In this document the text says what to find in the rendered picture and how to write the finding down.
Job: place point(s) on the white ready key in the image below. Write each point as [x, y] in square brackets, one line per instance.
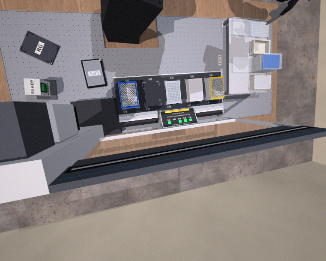
[46, 88]

